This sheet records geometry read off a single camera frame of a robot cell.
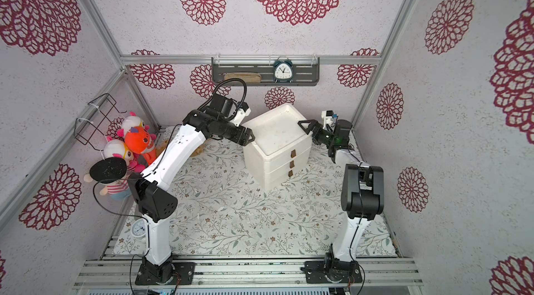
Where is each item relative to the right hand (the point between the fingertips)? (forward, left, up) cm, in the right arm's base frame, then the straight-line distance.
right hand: (300, 124), depth 91 cm
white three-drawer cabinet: (-15, +8, +2) cm, 18 cm away
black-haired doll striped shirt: (-26, +70, +1) cm, 75 cm away
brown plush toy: (-1, +67, -13) cm, 68 cm away
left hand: (-11, +22, +4) cm, 25 cm away
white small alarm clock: (-41, +63, -16) cm, 77 cm away
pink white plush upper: (+2, +76, 0) cm, 76 cm away
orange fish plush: (-9, +70, -1) cm, 70 cm away
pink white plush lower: (-15, +75, +1) cm, 76 cm away
